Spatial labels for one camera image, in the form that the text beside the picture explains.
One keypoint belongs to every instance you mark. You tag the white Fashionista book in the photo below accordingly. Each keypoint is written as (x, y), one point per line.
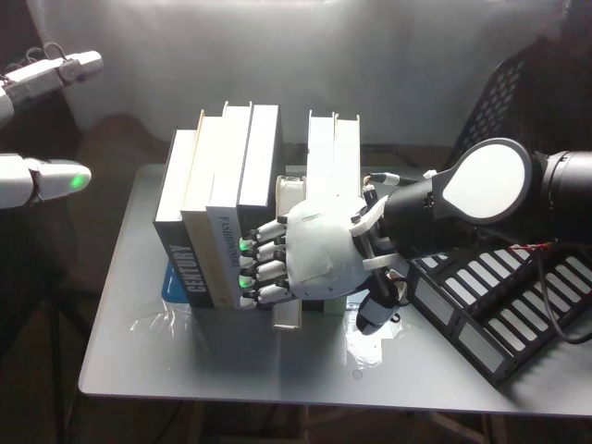
(231, 152)

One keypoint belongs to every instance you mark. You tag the white cloth backdrop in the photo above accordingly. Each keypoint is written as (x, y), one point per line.
(324, 55)

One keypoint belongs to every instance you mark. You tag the black cloth backdrop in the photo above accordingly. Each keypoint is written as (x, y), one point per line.
(18, 23)

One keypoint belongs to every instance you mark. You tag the black cover book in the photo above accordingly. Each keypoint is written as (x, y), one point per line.
(261, 148)

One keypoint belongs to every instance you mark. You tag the blue plastic bookend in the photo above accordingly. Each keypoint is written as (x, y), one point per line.
(171, 289)

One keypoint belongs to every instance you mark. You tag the black Century book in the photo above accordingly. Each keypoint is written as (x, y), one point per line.
(178, 180)

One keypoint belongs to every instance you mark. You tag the clear plastic tape patch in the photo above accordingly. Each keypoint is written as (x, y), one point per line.
(157, 321)

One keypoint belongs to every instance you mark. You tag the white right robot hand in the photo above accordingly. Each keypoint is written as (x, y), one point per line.
(324, 245)

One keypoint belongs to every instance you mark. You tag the cream spine book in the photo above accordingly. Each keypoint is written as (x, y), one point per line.
(203, 162)

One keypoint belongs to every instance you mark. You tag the black plastic letter tray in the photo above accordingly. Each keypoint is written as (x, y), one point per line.
(498, 377)

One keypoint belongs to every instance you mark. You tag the pale green book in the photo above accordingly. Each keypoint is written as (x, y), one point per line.
(347, 152)

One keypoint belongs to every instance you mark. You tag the grey white book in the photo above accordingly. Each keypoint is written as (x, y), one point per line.
(287, 319)

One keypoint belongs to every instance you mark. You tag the wooden table leg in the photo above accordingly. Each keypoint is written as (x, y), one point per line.
(494, 430)
(304, 425)

